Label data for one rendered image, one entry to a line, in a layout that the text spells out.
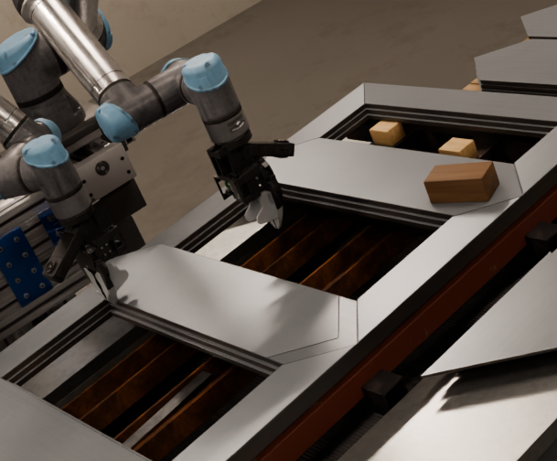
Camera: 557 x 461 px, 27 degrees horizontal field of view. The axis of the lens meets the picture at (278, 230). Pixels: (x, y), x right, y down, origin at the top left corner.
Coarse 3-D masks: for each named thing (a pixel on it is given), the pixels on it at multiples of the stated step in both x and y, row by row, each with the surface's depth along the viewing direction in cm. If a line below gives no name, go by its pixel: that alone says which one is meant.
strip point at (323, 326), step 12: (336, 300) 198; (324, 312) 196; (336, 312) 195; (312, 324) 194; (324, 324) 193; (336, 324) 192; (300, 336) 193; (312, 336) 191; (324, 336) 190; (336, 336) 189; (276, 348) 192; (288, 348) 191
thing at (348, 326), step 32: (352, 128) 263; (480, 128) 239; (512, 128) 233; (544, 128) 227; (288, 192) 245; (320, 192) 237; (544, 192) 209; (224, 224) 244; (416, 224) 215; (96, 320) 229; (128, 320) 225; (160, 320) 216; (352, 320) 191; (384, 320) 188; (64, 352) 224; (224, 352) 201; (288, 352) 190; (320, 352) 186; (352, 352) 184; (320, 384) 181; (288, 416) 178; (128, 448) 187; (256, 448) 175
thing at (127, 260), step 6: (150, 246) 243; (132, 252) 244; (138, 252) 242; (144, 252) 241; (120, 258) 243; (126, 258) 242; (132, 258) 241; (138, 258) 240; (114, 264) 242; (120, 264) 241; (126, 264) 240
